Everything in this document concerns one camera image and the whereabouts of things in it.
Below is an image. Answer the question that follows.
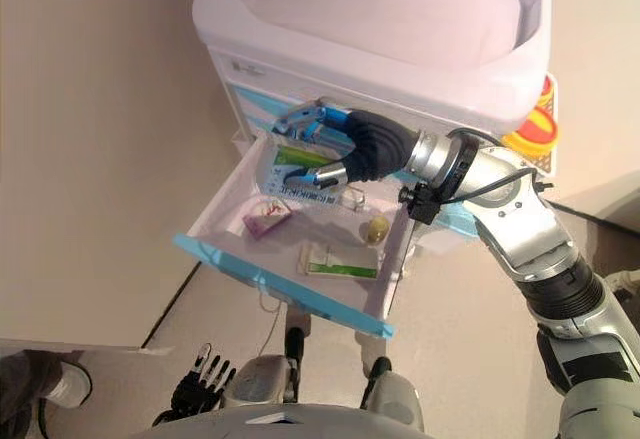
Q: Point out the black robot foot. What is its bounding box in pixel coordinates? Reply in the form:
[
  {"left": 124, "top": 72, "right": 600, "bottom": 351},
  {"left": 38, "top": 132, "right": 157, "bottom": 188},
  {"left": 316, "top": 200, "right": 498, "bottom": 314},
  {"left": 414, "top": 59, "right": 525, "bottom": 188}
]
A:
[
  {"left": 283, "top": 326, "right": 307, "bottom": 360},
  {"left": 367, "top": 356, "right": 394, "bottom": 385}
]

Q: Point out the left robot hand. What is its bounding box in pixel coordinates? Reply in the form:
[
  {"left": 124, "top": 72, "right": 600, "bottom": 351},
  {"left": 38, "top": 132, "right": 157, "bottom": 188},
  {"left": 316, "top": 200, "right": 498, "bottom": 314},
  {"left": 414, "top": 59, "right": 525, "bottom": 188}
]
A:
[{"left": 171, "top": 342, "right": 237, "bottom": 418}]

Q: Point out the small green white medicine box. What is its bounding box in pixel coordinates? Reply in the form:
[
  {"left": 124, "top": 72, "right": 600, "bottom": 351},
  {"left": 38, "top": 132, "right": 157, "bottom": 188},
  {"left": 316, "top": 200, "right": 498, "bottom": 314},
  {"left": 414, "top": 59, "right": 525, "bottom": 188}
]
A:
[{"left": 257, "top": 138, "right": 351, "bottom": 206}]

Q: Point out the silver right robot leg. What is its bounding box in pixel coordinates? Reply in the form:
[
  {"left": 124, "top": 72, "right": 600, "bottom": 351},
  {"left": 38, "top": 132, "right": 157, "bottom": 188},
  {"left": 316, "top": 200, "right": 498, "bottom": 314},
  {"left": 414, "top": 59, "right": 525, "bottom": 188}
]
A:
[{"left": 359, "top": 373, "right": 426, "bottom": 433}]

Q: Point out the purple white medicine box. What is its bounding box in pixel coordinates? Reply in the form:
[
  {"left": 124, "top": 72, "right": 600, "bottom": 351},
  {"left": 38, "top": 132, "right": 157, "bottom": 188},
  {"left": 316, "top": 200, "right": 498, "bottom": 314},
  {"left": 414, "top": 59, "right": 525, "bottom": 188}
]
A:
[{"left": 242, "top": 197, "right": 296, "bottom": 236}]

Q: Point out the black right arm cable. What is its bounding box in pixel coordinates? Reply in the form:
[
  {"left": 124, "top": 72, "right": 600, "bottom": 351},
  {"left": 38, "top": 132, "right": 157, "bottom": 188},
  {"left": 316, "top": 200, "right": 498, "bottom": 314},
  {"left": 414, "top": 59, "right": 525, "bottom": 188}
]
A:
[{"left": 434, "top": 166, "right": 556, "bottom": 206}]

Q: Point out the silver robot torso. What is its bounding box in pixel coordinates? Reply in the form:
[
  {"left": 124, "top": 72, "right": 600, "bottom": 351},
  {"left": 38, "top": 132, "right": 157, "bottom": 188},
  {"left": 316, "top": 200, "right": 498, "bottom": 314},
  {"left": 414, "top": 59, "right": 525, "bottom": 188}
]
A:
[{"left": 130, "top": 398, "right": 426, "bottom": 439}]

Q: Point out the long green white medicine box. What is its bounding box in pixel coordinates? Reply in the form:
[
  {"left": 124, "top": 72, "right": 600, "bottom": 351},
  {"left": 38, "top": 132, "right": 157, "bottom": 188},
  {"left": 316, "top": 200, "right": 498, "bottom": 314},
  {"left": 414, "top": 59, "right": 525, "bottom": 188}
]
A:
[{"left": 297, "top": 241, "right": 380, "bottom": 280}]

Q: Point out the yellow pill jar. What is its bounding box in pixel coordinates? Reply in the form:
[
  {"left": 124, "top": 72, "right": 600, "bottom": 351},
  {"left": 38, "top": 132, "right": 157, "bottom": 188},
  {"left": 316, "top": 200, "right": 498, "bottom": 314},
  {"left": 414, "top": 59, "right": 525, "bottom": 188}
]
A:
[{"left": 359, "top": 214, "right": 391, "bottom": 246}]

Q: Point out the black right robot foot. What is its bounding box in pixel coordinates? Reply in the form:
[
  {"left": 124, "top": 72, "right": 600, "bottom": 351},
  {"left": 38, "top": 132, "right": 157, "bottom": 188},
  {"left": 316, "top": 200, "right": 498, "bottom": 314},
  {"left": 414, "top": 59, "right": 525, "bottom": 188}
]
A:
[{"left": 367, "top": 356, "right": 394, "bottom": 385}]

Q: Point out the person's white sneaker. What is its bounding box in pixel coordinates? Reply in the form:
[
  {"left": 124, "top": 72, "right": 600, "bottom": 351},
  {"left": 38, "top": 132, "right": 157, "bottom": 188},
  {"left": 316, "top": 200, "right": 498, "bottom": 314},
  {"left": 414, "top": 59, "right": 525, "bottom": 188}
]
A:
[{"left": 42, "top": 362, "right": 94, "bottom": 410}]

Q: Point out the white medical drawer cart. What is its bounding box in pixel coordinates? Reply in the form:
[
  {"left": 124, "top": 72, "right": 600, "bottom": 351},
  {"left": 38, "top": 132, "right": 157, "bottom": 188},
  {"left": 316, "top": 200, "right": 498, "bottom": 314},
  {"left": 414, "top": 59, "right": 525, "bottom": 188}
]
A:
[{"left": 172, "top": 0, "right": 561, "bottom": 340}]

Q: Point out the silver left robot leg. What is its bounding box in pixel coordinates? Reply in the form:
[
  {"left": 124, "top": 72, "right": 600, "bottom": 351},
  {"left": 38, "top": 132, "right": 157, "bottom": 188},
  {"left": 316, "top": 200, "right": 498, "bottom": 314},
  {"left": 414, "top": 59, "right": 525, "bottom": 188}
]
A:
[{"left": 227, "top": 353, "right": 301, "bottom": 408}]

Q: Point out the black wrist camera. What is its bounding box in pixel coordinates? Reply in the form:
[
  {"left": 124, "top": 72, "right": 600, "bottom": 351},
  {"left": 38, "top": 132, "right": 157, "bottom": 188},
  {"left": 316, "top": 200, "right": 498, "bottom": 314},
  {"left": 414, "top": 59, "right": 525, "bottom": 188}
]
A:
[{"left": 398, "top": 182, "right": 442, "bottom": 224}]

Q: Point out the black left robot foot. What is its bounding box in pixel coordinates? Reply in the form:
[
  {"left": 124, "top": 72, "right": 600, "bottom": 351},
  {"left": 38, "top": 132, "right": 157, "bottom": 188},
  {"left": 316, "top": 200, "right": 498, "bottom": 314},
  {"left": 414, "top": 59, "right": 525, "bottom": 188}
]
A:
[{"left": 283, "top": 326, "right": 307, "bottom": 360}]

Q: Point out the white bed caster wheel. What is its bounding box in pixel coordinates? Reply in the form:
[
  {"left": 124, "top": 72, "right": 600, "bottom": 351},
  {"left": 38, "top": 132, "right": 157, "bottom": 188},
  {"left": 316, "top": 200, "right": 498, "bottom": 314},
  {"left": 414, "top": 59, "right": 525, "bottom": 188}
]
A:
[{"left": 607, "top": 268, "right": 640, "bottom": 303}]

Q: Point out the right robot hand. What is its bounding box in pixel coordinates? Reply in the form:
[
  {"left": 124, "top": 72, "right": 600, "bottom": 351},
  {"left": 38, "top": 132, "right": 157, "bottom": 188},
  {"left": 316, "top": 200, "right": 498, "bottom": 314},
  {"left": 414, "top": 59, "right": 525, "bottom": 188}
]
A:
[{"left": 272, "top": 101, "right": 420, "bottom": 190}]

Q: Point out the silver robot leg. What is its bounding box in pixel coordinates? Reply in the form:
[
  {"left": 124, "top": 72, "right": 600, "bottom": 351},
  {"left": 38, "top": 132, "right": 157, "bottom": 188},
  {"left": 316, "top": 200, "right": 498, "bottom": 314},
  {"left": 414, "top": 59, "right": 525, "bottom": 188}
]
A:
[
  {"left": 227, "top": 353, "right": 301, "bottom": 408},
  {"left": 359, "top": 373, "right": 426, "bottom": 433}
]

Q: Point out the white drawer with blue front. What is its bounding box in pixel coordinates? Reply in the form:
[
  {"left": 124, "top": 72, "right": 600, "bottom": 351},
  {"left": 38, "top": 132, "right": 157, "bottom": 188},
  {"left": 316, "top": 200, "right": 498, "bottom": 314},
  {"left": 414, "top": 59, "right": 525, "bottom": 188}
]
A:
[{"left": 172, "top": 136, "right": 421, "bottom": 339}]

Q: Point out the grey floor cable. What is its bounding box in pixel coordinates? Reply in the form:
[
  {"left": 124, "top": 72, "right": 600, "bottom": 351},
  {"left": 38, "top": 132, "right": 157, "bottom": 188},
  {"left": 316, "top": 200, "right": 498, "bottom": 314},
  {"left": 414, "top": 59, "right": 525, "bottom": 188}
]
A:
[{"left": 256, "top": 288, "right": 281, "bottom": 360}]

